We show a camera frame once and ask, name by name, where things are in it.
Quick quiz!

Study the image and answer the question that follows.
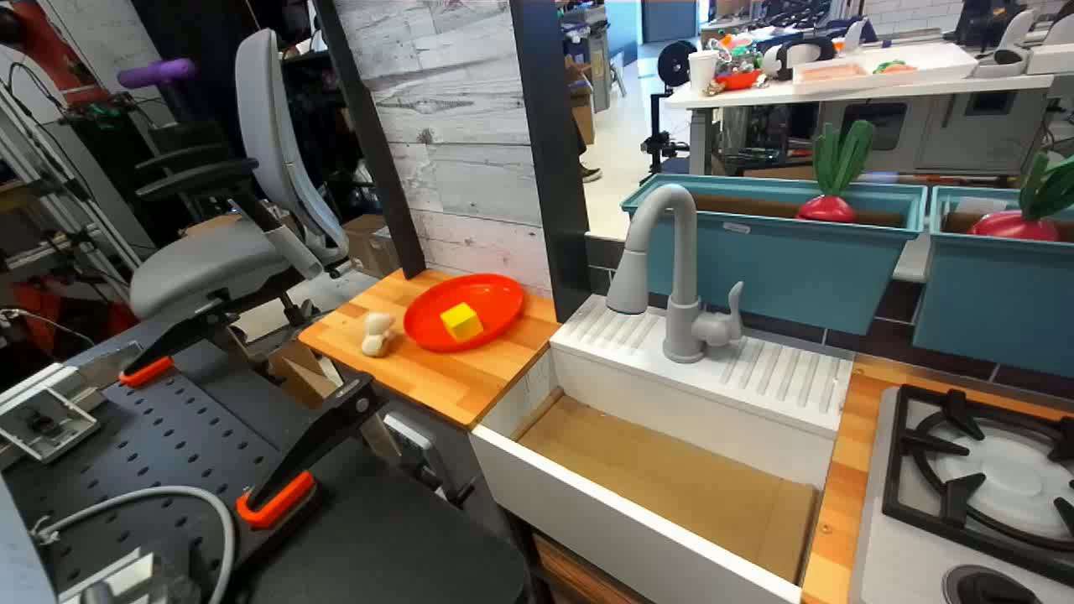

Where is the yellow block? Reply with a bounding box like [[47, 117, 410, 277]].
[[439, 302, 483, 341]]

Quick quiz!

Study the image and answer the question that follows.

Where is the orange plastic plate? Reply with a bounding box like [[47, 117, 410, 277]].
[[402, 273, 527, 352]]

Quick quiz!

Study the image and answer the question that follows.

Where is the wooden butcher block counter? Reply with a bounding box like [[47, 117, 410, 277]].
[[299, 273, 557, 430]]

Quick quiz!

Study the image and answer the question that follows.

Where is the grey toy faucet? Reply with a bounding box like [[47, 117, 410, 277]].
[[607, 184, 747, 362]]

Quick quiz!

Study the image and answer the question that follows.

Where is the white toy garlic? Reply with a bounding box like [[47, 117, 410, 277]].
[[359, 313, 399, 359]]

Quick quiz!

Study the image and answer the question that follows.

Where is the white toy sink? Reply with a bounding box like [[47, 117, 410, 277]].
[[470, 298, 853, 604]]

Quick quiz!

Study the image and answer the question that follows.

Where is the grey office chair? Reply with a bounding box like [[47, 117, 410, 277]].
[[132, 25, 351, 320]]

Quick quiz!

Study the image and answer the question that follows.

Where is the left teal planter box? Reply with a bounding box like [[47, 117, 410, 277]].
[[620, 174, 927, 335]]

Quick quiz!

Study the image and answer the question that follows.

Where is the teal planter box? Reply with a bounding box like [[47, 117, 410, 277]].
[[912, 184, 1074, 377], [620, 174, 927, 335]]

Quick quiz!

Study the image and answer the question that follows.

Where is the near black orange clamp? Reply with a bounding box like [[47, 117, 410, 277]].
[[234, 380, 381, 530]]

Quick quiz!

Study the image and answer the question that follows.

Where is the black orange clamp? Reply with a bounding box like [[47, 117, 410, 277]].
[[234, 380, 381, 530], [118, 310, 234, 388]]

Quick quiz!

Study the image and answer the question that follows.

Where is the left toy radish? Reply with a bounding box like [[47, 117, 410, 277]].
[[800, 119, 875, 221]]

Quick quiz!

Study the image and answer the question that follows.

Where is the toy radish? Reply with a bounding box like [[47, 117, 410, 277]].
[[974, 150, 1074, 241], [800, 119, 875, 221]]

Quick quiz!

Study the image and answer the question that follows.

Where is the white background table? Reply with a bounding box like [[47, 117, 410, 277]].
[[673, 42, 1074, 178]]

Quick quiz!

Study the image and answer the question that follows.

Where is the far black orange clamp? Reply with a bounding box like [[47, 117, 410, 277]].
[[118, 310, 234, 388]]

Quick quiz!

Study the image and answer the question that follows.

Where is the black toy stove grate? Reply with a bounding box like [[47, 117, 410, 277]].
[[879, 386, 1074, 587]]

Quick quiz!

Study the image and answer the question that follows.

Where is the right teal planter box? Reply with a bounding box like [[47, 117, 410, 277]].
[[912, 184, 1074, 377]]

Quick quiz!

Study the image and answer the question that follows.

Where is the right toy radish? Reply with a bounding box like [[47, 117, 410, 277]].
[[974, 150, 1074, 241]]

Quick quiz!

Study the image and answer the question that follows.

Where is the grey cable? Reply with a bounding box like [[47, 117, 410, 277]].
[[29, 482, 239, 604]]

